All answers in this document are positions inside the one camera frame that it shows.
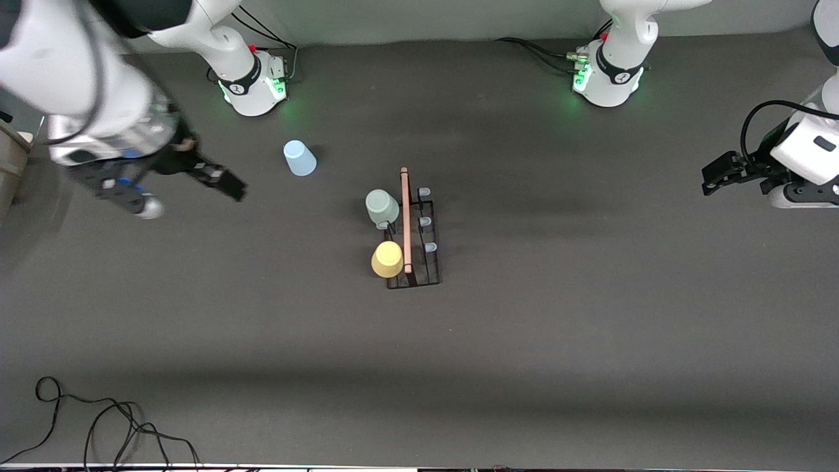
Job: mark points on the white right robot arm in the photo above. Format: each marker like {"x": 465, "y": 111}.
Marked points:
{"x": 65, "y": 65}

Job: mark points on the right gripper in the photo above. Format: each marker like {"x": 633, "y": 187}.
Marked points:
{"x": 175, "y": 160}

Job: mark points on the yellow plastic cup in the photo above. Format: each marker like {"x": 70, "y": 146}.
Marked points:
{"x": 387, "y": 259}

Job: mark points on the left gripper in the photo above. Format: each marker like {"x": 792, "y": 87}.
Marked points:
{"x": 762, "y": 162}

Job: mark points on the light blue plastic cup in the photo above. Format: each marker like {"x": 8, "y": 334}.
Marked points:
{"x": 300, "y": 159}

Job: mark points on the dark grey table mat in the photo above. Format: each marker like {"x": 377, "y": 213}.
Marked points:
{"x": 590, "y": 367}

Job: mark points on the pale green plastic cup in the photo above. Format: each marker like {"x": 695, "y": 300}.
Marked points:
{"x": 382, "y": 206}

